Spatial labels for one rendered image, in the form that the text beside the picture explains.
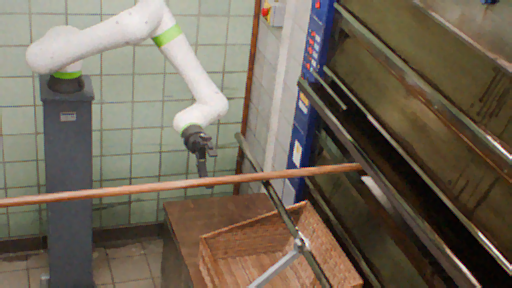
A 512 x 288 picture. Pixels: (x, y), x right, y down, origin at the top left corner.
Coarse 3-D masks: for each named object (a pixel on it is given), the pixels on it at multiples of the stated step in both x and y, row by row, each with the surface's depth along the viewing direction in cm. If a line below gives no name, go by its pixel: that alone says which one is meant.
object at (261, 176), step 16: (224, 176) 255; (240, 176) 256; (256, 176) 259; (272, 176) 261; (288, 176) 264; (64, 192) 233; (80, 192) 235; (96, 192) 237; (112, 192) 239; (128, 192) 241; (144, 192) 243
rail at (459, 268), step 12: (312, 96) 273; (324, 108) 264; (336, 120) 256; (348, 132) 249; (360, 144) 243; (372, 168) 233; (384, 180) 226; (396, 192) 220; (408, 204) 215; (420, 216) 211; (420, 228) 208; (432, 240) 203; (444, 252) 198; (456, 264) 193; (468, 276) 189
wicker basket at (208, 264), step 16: (288, 208) 311; (304, 208) 314; (240, 224) 305; (256, 224) 309; (272, 224) 312; (304, 224) 312; (320, 224) 301; (208, 240) 303; (224, 240) 306; (256, 240) 313; (288, 240) 321; (320, 240) 299; (208, 256) 292; (224, 256) 311; (240, 256) 315; (256, 256) 317; (272, 256) 319; (320, 256) 298; (336, 256) 288; (208, 272) 296; (224, 272) 305; (240, 272) 307; (256, 272) 308; (288, 272) 311; (304, 272) 307; (336, 272) 287; (352, 272) 277
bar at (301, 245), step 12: (240, 144) 284; (252, 156) 276; (276, 204) 251; (288, 216) 245; (288, 228) 242; (300, 240) 235; (300, 252) 235; (312, 252) 231; (276, 264) 237; (288, 264) 237; (312, 264) 226; (264, 276) 236; (324, 276) 221
